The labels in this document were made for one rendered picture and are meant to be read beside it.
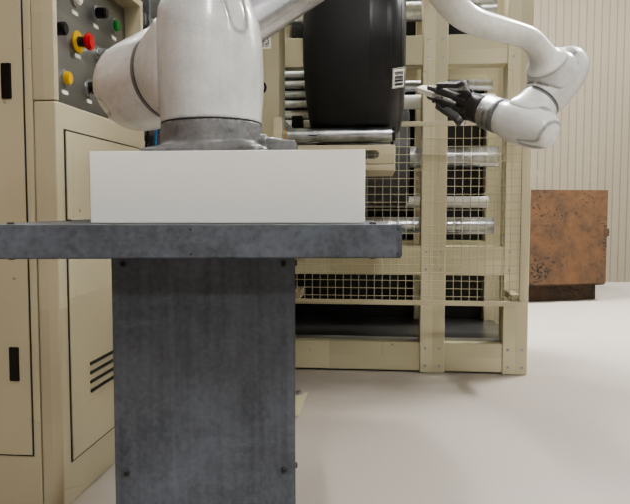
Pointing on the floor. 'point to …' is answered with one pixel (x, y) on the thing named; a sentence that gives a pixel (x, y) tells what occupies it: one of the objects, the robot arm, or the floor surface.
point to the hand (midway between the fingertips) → (428, 91)
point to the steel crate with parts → (567, 244)
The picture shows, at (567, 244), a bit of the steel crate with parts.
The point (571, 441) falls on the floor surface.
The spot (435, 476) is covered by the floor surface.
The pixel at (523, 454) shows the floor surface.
